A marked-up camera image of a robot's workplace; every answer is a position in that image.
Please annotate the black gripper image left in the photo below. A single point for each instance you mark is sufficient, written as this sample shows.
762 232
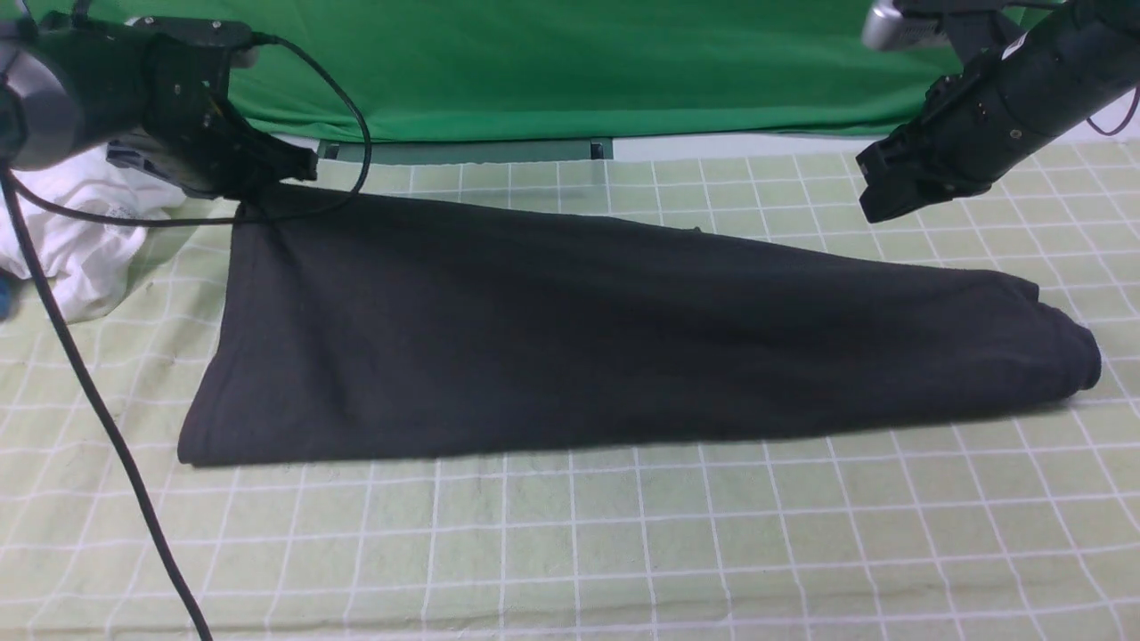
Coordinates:
192 136

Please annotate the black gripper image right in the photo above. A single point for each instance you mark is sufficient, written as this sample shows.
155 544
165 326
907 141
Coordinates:
1002 109

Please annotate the dark gray long-sleeved shirt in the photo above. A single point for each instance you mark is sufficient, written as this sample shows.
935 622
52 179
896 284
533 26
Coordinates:
393 328

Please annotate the white crumpled shirt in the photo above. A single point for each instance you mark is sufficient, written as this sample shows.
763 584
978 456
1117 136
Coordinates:
88 262

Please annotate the blue object at left edge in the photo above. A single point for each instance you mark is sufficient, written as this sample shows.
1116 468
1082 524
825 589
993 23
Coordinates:
6 298

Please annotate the green backdrop cloth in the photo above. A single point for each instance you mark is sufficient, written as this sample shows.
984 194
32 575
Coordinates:
475 71

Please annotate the light green checkered tablecloth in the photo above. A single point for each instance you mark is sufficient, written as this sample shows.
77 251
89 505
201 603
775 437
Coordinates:
1014 529

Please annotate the dark green metal base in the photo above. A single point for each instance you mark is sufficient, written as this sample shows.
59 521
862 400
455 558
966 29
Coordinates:
500 152

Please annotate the gray wrist camera image left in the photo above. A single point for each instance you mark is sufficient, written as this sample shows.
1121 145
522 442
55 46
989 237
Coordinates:
233 40

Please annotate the black cable image left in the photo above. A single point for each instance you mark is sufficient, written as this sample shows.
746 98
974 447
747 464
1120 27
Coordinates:
13 190

